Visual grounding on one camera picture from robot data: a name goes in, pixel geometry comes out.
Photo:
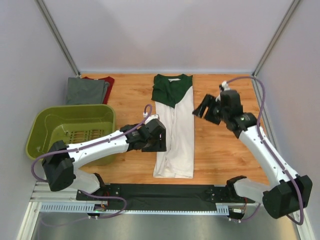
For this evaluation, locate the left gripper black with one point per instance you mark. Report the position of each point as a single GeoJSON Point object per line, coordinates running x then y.
{"type": "Point", "coordinates": [161, 145]}

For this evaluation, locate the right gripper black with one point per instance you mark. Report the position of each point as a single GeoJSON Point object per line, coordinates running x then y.
{"type": "Point", "coordinates": [208, 101]}

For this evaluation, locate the white and green t-shirt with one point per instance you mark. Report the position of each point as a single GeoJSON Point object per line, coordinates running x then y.
{"type": "Point", "coordinates": [174, 104]}

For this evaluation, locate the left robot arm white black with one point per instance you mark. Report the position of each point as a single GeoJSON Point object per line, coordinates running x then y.
{"type": "Point", "coordinates": [62, 163]}

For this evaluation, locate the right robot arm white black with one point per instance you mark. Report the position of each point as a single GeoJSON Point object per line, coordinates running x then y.
{"type": "Point", "coordinates": [287, 191]}

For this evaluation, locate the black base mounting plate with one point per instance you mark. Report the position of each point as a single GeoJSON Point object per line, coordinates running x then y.
{"type": "Point", "coordinates": [171, 197]}

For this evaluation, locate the folded red t-shirt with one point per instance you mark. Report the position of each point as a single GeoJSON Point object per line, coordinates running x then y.
{"type": "Point", "coordinates": [108, 85]}

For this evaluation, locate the green plastic basket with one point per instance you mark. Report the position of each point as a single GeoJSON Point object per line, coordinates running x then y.
{"type": "Point", "coordinates": [73, 124]}

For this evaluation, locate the folded grey t-shirt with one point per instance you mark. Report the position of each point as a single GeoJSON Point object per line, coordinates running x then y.
{"type": "Point", "coordinates": [82, 91]}

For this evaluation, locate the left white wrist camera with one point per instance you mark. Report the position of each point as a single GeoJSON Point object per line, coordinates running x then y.
{"type": "Point", "coordinates": [150, 117]}

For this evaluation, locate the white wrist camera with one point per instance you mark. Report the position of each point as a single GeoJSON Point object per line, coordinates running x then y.
{"type": "Point", "coordinates": [150, 117]}
{"type": "Point", "coordinates": [224, 86]}

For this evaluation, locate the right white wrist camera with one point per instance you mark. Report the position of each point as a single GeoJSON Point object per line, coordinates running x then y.
{"type": "Point", "coordinates": [224, 86]}

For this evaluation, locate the right aluminium frame post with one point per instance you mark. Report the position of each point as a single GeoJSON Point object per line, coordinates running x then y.
{"type": "Point", "coordinates": [278, 33]}

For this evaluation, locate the aluminium frame post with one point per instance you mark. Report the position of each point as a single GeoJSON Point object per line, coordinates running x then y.
{"type": "Point", "coordinates": [278, 33]}
{"type": "Point", "coordinates": [57, 36]}

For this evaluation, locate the left aluminium frame post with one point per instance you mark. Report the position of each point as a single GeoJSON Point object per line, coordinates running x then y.
{"type": "Point", "coordinates": [57, 36]}

